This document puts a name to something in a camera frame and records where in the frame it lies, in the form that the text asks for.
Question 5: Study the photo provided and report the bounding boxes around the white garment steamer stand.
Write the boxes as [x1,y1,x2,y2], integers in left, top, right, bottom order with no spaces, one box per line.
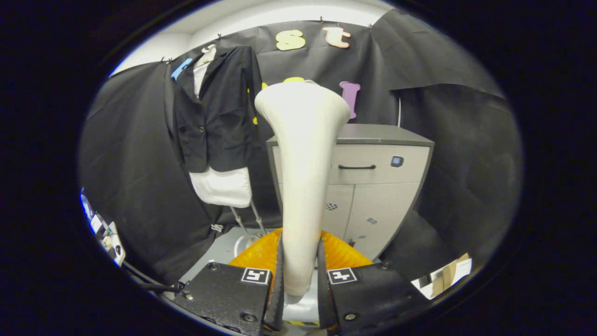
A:
[229,201,267,257]

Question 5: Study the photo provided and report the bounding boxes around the thick black cable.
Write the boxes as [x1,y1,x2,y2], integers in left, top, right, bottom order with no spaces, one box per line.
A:
[122,261,187,294]

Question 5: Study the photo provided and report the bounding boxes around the white garment steamer head with hose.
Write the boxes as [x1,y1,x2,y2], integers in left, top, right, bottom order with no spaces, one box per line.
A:
[254,80,351,327]

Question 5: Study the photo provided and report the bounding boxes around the black backdrop cloth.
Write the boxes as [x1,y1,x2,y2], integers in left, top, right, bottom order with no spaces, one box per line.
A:
[78,8,523,285]

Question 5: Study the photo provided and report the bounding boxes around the white shirt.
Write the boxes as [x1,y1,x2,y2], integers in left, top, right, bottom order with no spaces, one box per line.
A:
[189,61,252,208]

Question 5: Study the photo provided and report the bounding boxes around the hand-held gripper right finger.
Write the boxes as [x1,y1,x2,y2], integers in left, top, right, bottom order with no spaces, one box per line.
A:
[317,229,430,336]

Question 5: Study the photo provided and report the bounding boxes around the black suit jacket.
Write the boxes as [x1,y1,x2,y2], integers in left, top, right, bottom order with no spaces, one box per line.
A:
[164,45,263,173]

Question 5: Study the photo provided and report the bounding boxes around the white printed papers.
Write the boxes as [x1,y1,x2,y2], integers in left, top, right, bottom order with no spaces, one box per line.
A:
[80,188,126,267]

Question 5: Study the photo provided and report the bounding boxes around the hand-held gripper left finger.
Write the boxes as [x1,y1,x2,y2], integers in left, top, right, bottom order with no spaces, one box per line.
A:
[173,228,285,336]

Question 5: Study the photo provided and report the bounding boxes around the cardboard box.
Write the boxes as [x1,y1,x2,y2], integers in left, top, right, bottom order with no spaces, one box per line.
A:
[411,253,472,300]

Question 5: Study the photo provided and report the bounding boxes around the grey cabinet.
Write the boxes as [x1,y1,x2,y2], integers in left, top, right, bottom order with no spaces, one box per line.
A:
[267,124,434,261]

